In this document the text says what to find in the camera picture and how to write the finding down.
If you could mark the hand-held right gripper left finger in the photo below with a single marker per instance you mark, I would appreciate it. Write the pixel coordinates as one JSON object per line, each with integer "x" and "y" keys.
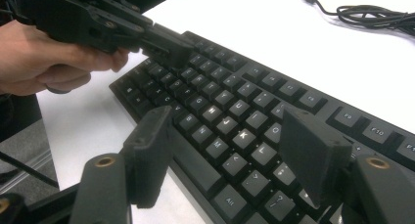
{"x": 148, "y": 158}

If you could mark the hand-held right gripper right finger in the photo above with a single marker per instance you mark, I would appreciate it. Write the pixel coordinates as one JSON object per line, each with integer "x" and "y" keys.
{"x": 310, "y": 152}

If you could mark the black computer keyboard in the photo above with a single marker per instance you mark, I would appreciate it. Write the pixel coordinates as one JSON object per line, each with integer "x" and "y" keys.
{"x": 228, "y": 97}

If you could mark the long aluminium floor rail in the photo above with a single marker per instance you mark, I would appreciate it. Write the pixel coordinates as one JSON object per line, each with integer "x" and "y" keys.
{"x": 23, "y": 171}

